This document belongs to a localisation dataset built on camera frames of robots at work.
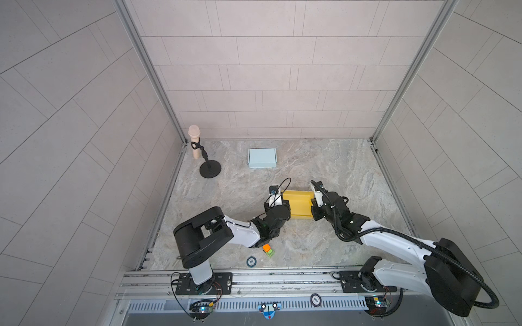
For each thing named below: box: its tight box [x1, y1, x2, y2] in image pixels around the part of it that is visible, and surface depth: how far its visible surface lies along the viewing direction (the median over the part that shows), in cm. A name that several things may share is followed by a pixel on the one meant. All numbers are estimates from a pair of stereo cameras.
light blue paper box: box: [247, 148, 278, 169], surface depth 107 cm
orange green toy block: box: [262, 243, 275, 258], surface depth 78 cm
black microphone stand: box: [190, 137, 222, 179], surface depth 104 cm
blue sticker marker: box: [257, 302, 283, 320], surface depth 67 cm
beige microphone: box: [188, 124, 201, 160], surface depth 86 cm
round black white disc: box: [309, 292, 323, 308], surface depth 69 cm
